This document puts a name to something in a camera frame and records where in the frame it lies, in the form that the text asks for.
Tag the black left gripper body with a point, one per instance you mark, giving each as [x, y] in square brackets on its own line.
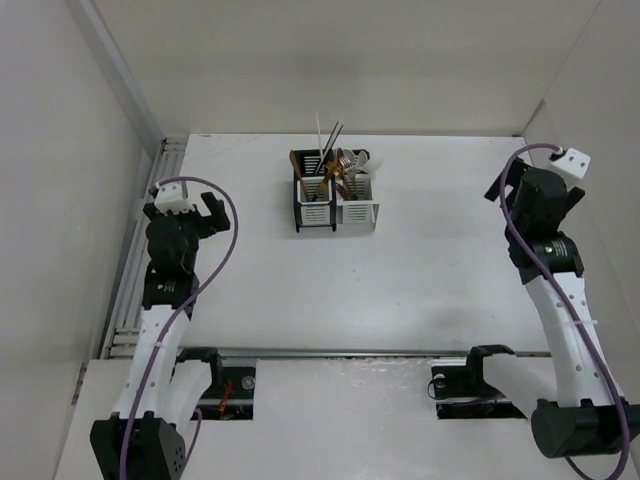
[197, 227]

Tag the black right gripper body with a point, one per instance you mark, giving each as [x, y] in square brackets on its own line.
[514, 178]

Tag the copper knife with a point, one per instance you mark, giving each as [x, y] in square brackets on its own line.
[295, 164]

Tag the white chopstick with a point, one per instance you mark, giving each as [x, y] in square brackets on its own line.
[319, 139]
[330, 145]

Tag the small white ceramic spoon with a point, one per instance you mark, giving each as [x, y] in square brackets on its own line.
[362, 157]

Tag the gold fork green handle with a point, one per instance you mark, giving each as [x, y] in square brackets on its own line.
[342, 163]

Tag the silver copper fork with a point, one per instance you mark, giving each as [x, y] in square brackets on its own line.
[350, 172]

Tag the gold knife green handle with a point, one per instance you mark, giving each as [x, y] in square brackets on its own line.
[325, 181]

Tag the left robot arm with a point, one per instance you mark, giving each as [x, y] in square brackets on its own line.
[145, 435]

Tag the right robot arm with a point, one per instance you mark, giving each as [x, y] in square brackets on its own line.
[584, 413]

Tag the black slotted utensil container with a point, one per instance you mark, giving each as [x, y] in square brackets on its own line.
[308, 214]

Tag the white slotted utensil container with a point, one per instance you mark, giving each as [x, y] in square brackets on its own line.
[362, 212]

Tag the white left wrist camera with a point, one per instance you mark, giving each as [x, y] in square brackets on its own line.
[172, 198]

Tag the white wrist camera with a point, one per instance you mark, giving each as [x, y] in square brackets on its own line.
[571, 164]
[172, 198]

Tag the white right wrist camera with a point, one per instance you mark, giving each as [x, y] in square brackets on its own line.
[571, 164]

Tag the aluminium rail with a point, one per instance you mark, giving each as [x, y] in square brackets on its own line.
[431, 277]

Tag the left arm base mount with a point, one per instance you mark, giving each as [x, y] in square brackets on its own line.
[230, 396]

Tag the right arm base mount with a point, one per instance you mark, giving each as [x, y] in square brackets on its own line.
[460, 392]

